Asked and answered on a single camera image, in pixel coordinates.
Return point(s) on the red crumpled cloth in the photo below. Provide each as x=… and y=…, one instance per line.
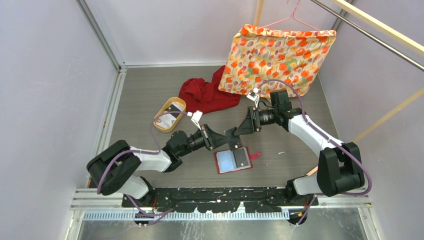
x=203, y=96

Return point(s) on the white card in tray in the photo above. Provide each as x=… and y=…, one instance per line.
x=165, y=121

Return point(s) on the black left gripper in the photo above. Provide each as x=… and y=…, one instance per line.
x=212, y=140

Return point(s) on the floral orange pillowcase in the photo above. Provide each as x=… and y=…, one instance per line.
x=272, y=60

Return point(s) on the wooden rack frame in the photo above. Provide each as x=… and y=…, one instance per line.
x=375, y=98

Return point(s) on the yellow oval tray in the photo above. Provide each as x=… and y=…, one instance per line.
x=163, y=111

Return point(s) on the red leather card holder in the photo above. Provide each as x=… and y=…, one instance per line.
x=225, y=162

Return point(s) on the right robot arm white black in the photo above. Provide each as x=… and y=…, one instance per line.
x=338, y=163

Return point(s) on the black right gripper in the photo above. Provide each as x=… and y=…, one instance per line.
x=248, y=125

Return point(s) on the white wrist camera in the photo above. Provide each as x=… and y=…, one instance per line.
x=195, y=118
x=254, y=96

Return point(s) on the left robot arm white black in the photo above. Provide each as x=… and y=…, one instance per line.
x=114, y=169

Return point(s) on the metal rail rod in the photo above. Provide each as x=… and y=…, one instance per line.
x=379, y=26

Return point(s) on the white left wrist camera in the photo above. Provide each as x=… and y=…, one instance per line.
x=195, y=118

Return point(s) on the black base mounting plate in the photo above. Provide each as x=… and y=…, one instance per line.
x=265, y=199

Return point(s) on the pink wire hanger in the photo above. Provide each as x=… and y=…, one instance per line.
x=292, y=16

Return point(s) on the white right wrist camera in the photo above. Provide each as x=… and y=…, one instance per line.
x=254, y=96

